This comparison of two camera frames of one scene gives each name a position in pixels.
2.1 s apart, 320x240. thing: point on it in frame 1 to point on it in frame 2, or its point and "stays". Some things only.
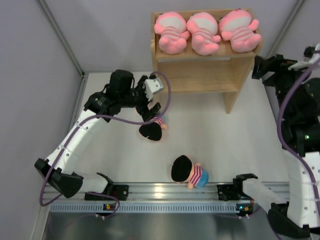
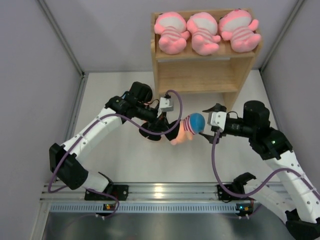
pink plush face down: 203,26 stays
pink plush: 237,26 stays
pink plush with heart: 172,26 stays
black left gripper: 146,114 to 161,124
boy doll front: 184,171 to 190,126
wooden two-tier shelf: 226,71 stays
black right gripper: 275,64 to 217,107
